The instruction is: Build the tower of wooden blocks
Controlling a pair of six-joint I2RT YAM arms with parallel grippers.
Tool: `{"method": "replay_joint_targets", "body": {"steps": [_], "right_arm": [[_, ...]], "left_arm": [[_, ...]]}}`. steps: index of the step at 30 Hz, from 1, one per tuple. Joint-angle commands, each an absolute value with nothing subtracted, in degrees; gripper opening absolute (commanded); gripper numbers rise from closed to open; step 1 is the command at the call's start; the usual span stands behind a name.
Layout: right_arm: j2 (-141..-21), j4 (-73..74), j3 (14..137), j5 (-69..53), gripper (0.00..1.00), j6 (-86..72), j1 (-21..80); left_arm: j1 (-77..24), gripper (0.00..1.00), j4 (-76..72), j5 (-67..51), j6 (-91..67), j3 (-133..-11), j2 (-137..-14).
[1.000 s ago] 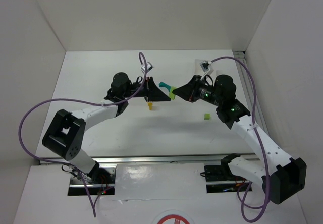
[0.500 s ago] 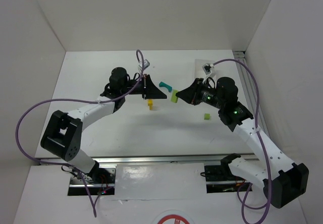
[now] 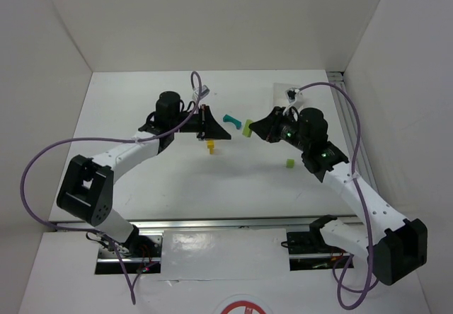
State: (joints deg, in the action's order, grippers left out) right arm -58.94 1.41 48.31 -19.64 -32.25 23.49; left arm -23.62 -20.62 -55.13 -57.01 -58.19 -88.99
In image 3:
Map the teal arch block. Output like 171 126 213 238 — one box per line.
222 115 242 129

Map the green long block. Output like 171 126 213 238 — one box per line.
242 120 253 138

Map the white perforated plastic basket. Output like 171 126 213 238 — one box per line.
273 83 305 115

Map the green cube block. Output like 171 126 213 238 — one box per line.
286 159 295 168

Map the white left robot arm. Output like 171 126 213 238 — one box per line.
57 91 231 255

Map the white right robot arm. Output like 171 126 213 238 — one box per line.
249 107 428 286

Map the round red white sticker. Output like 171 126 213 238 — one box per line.
213 294 273 314

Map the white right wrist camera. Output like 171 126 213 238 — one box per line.
285 87 304 109

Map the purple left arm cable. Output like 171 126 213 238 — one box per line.
19 71 207 306

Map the aluminium front rail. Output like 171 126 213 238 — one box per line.
130 216 317 231

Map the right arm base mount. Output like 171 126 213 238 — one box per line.
280 231 349 271

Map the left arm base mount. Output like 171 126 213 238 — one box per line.
86 233 162 275

